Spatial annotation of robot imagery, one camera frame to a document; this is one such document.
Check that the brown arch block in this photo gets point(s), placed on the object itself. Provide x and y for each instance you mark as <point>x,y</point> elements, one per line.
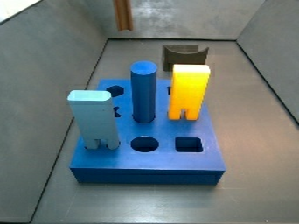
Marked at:
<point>123,13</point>

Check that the blue peg board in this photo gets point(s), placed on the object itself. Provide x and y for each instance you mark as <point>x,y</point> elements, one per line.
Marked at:
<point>163,152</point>

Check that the dark blue cylinder peg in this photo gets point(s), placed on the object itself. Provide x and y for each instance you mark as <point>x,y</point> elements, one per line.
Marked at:
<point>143,85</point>

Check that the light blue slotted block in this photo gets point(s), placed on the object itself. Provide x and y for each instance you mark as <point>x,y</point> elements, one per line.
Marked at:
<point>94,113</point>

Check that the yellow slotted block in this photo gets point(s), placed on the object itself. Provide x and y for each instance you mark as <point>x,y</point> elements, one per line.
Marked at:
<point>190,82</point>

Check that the dark grey curved stand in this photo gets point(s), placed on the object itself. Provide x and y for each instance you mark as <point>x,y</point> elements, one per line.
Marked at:
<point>183,54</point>

